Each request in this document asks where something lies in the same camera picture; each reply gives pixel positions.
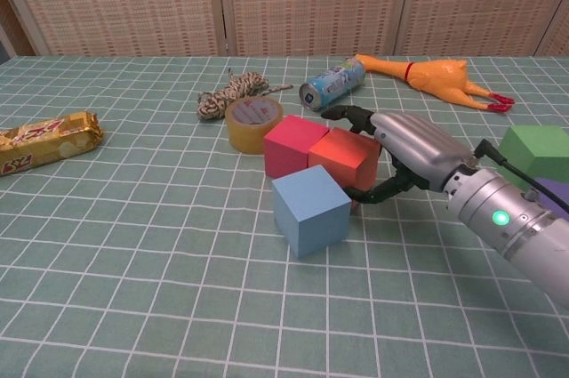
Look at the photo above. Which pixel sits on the blue drink can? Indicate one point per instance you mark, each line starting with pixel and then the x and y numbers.
pixel 333 84

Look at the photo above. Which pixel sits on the purple foam block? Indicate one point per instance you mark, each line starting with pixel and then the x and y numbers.
pixel 558 191

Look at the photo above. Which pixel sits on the woven folding screen panel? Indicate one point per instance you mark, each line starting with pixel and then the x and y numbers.
pixel 484 0
pixel 120 0
pixel 315 0
pixel 558 40

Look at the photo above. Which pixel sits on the clear packing tape roll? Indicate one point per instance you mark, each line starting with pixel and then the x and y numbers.
pixel 249 129

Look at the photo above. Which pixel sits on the orange foam block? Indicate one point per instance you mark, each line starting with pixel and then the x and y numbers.
pixel 342 158

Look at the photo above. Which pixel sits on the pink foam block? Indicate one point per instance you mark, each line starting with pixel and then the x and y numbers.
pixel 289 142

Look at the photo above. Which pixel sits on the gold snack pack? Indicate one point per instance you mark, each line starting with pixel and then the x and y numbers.
pixel 40 144

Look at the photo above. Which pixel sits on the light blue foam block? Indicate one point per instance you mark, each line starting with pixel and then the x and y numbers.
pixel 311 213

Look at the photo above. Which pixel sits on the yellow rubber chicken toy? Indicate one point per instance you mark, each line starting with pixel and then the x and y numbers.
pixel 440 78

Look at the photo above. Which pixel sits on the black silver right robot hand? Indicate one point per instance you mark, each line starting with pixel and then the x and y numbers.
pixel 413 147

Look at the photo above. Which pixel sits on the green checked tablecloth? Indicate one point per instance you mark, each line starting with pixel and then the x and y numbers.
pixel 178 262

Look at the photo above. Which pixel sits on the green foam block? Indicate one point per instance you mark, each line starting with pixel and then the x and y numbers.
pixel 538 144

